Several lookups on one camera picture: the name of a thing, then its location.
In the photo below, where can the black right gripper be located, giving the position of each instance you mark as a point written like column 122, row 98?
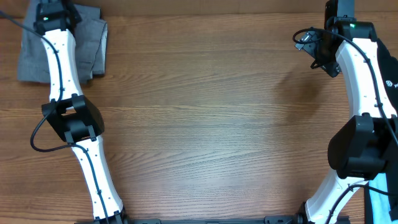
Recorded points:
column 332, row 66

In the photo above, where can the grey shorts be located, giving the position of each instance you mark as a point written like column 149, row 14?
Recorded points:
column 90, row 52

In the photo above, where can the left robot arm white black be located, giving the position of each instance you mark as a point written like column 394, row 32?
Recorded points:
column 75, row 119

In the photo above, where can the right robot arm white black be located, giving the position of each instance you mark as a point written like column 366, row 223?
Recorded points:
column 366, row 145

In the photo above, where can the light blue cloth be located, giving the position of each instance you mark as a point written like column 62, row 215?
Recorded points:
column 379, row 202

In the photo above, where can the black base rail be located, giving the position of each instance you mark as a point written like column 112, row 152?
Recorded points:
column 278, row 219

